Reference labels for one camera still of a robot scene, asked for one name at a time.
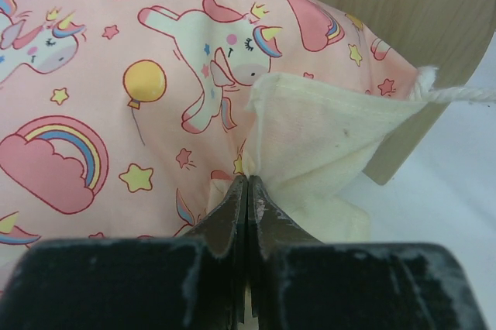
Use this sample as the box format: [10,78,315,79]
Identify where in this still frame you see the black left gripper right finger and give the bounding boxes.
[247,177,487,329]

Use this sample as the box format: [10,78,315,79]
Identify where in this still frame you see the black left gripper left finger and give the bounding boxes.
[1,176,248,329]

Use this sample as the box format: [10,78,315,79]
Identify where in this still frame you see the pink unicorn print mattress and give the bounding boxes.
[0,0,496,269]

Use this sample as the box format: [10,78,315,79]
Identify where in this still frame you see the wooden striped pet bed frame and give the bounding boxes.
[219,0,496,187]

